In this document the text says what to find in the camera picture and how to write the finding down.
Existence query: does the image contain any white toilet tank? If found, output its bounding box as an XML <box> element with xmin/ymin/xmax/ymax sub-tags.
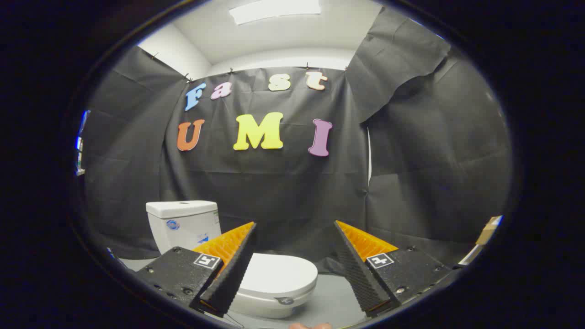
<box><xmin>146</xmin><ymin>200</ymin><xmax>222</xmax><ymax>255</ymax></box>

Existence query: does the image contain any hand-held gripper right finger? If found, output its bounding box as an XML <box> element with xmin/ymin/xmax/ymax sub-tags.
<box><xmin>334</xmin><ymin>220</ymin><xmax>453</xmax><ymax>318</ymax></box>

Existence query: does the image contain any white toilet lid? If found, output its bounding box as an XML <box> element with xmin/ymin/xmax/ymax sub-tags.
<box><xmin>235</xmin><ymin>253</ymin><xmax>319</xmax><ymax>306</ymax></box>

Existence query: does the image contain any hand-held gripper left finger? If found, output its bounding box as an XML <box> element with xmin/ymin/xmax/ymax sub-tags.
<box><xmin>134</xmin><ymin>222</ymin><xmax>257</xmax><ymax>318</ymax></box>

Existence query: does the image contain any brown cardboard box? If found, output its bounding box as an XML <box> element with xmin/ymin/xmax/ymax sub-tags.
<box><xmin>475</xmin><ymin>215</ymin><xmax>503</xmax><ymax>246</ymax></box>

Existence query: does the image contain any black backdrop cloth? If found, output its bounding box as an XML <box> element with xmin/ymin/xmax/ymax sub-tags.
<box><xmin>82</xmin><ymin>7</ymin><xmax>512</xmax><ymax>275</ymax></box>

